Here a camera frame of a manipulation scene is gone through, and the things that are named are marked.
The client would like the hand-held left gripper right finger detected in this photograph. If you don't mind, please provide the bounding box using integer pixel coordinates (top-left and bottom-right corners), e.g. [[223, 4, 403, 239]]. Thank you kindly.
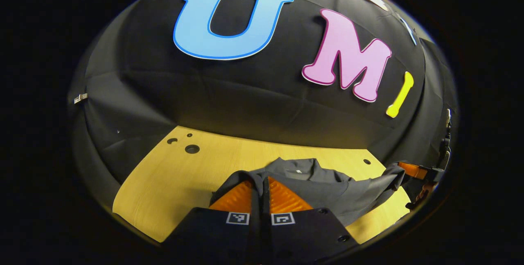
[[262, 176, 361, 259]]

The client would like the grey long-sleeved shirt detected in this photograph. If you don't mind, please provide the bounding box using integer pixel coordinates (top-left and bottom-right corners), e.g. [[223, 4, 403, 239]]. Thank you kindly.
[[210, 157, 407, 227]]

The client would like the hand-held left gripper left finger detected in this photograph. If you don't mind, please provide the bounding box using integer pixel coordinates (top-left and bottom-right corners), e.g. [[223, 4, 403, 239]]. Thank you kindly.
[[164, 177, 263, 259]]

